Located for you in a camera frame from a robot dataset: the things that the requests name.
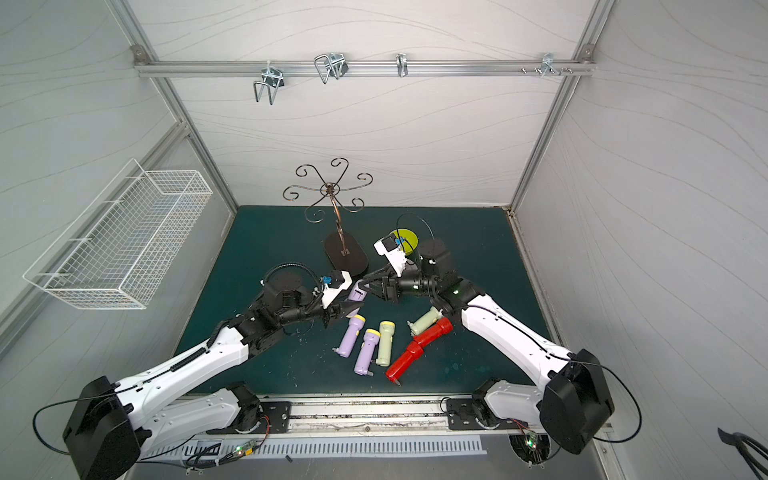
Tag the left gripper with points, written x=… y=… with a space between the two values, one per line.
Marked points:
x=330 y=312

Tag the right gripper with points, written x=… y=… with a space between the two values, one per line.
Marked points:
x=387 y=285

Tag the purple flashlight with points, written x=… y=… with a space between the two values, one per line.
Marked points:
x=357 y=293
x=355 y=325
x=371 y=339

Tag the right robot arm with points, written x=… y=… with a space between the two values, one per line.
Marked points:
x=568 y=395

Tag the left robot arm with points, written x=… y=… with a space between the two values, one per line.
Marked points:
x=113 y=424

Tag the pale green flashlight middle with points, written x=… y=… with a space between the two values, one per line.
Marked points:
x=386 y=331

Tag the pale green flashlight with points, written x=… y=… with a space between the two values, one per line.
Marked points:
x=386 y=331
x=424 y=322

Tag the pale green flashlight right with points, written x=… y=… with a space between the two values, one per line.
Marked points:
x=424 y=322

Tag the red flashlight upper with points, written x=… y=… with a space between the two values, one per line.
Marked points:
x=440 y=328

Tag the red flashlight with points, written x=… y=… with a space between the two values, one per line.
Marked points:
x=440 y=328
x=413 y=352

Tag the red flashlight lower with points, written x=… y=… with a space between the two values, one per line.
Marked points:
x=413 y=352

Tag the lime green bowl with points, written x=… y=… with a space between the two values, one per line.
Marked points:
x=406 y=240

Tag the small metal hook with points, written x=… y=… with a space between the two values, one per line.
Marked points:
x=401 y=65

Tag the metal double hook middle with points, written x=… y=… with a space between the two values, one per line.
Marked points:
x=330 y=65

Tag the metal double hook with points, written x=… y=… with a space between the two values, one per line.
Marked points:
x=330 y=65
x=272 y=79

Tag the metal double hook left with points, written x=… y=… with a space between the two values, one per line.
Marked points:
x=272 y=79

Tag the metal hook right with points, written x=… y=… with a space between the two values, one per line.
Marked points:
x=547 y=67

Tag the black object at corner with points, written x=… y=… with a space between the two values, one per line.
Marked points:
x=752 y=451

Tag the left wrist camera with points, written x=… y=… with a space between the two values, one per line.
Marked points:
x=333 y=285

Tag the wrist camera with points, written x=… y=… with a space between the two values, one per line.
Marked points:
x=333 y=285
x=389 y=248

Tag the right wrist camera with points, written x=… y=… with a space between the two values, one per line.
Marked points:
x=389 y=248

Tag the copper wire jewelry stand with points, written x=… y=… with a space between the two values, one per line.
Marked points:
x=341 y=248

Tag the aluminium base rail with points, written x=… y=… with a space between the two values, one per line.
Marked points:
x=360 y=414

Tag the aluminium top rail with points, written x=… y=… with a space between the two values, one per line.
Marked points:
x=357 y=68

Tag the white wire basket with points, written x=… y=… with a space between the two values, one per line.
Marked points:
x=115 y=254

